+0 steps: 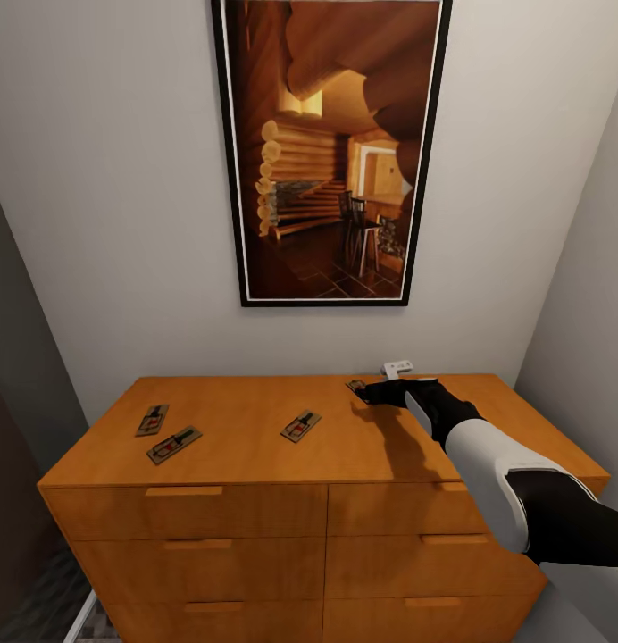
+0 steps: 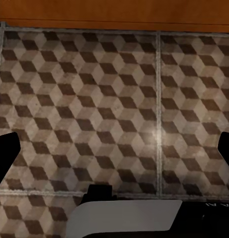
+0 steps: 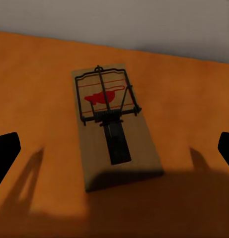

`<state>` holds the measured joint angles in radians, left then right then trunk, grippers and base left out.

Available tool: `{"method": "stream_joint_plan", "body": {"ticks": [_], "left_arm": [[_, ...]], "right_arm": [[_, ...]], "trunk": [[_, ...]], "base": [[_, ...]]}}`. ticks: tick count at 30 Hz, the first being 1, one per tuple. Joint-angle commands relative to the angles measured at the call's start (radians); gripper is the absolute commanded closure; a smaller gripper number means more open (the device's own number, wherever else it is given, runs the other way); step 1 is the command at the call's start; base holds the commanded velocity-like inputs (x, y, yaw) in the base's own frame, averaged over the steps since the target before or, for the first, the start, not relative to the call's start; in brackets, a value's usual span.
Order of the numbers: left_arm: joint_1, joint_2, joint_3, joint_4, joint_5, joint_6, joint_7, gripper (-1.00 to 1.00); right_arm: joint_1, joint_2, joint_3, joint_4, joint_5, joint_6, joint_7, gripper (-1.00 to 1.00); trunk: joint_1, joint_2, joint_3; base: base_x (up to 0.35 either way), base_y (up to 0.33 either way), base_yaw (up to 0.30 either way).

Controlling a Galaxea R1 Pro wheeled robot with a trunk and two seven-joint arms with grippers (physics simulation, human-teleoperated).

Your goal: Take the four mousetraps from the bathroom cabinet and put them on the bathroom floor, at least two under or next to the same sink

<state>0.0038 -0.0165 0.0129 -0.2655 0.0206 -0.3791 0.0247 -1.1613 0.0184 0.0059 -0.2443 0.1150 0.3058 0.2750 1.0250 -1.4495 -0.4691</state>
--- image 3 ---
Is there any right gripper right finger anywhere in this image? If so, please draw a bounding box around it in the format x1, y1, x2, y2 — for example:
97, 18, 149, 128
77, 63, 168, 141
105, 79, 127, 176
218, 132, 229, 165

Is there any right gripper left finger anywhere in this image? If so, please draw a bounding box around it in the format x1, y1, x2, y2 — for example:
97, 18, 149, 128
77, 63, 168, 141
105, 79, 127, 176
0, 132, 21, 183

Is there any mousetrap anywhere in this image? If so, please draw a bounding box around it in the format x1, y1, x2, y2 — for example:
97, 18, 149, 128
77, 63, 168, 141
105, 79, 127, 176
71, 62, 165, 193

